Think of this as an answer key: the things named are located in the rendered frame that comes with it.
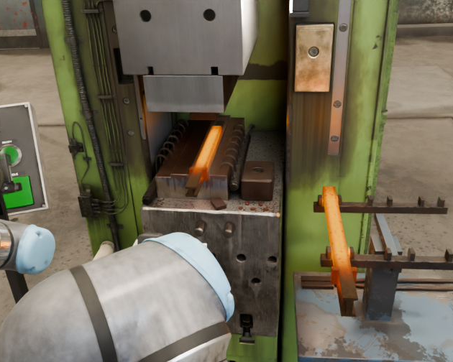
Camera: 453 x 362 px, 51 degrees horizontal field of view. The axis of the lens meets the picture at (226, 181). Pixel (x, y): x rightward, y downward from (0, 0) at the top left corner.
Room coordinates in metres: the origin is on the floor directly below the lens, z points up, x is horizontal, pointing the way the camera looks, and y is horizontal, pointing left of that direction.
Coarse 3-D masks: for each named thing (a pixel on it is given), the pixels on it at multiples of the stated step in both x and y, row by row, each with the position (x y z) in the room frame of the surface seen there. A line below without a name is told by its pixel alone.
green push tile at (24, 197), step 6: (18, 180) 1.07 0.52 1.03; (24, 180) 1.07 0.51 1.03; (24, 186) 1.07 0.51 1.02; (30, 186) 1.07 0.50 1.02; (12, 192) 1.05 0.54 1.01; (18, 192) 1.05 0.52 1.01; (24, 192) 1.06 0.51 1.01; (30, 192) 1.06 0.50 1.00; (6, 198) 1.04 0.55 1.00; (12, 198) 1.04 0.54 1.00; (18, 198) 1.05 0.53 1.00; (24, 198) 1.05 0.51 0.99; (30, 198) 1.05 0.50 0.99; (6, 204) 1.03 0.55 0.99; (12, 204) 1.04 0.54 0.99; (18, 204) 1.04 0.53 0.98; (24, 204) 1.04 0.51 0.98; (30, 204) 1.05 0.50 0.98
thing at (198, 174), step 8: (216, 128) 1.42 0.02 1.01; (208, 136) 1.36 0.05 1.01; (216, 136) 1.35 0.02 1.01; (208, 144) 1.30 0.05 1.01; (208, 152) 1.24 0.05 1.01; (200, 160) 1.19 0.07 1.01; (208, 160) 1.20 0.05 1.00; (192, 168) 1.14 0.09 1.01; (200, 168) 1.14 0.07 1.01; (192, 176) 1.10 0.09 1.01; (200, 176) 1.09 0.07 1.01; (192, 184) 1.05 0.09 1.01; (200, 184) 1.09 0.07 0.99; (192, 192) 1.04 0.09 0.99
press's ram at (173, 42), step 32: (128, 0) 1.16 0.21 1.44; (160, 0) 1.15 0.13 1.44; (192, 0) 1.14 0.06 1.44; (224, 0) 1.13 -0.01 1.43; (256, 0) 1.47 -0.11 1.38; (128, 32) 1.17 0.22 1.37; (160, 32) 1.15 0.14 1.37; (192, 32) 1.14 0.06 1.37; (224, 32) 1.13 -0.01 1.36; (256, 32) 1.46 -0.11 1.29; (128, 64) 1.17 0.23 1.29; (160, 64) 1.15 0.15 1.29; (192, 64) 1.14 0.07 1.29; (224, 64) 1.13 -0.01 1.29
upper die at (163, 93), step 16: (144, 80) 1.16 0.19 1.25; (160, 80) 1.16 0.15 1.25; (176, 80) 1.15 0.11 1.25; (192, 80) 1.14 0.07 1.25; (208, 80) 1.14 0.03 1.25; (224, 80) 1.16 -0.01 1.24; (160, 96) 1.16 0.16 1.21; (176, 96) 1.15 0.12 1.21; (192, 96) 1.14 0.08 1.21; (208, 96) 1.14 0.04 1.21; (224, 96) 1.15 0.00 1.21; (208, 112) 1.14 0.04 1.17
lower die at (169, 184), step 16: (192, 128) 1.50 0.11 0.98; (208, 128) 1.47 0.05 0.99; (224, 128) 1.44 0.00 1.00; (240, 128) 1.45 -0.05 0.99; (176, 144) 1.37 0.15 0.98; (192, 144) 1.34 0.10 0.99; (224, 144) 1.33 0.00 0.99; (176, 160) 1.26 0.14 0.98; (192, 160) 1.23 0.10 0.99; (224, 160) 1.22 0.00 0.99; (160, 176) 1.16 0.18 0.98; (176, 176) 1.15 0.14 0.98; (208, 176) 1.14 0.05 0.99; (224, 176) 1.13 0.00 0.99; (160, 192) 1.16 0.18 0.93; (176, 192) 1.15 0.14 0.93; (208, 192) 1.14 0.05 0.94; (224, 192) 1.13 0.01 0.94
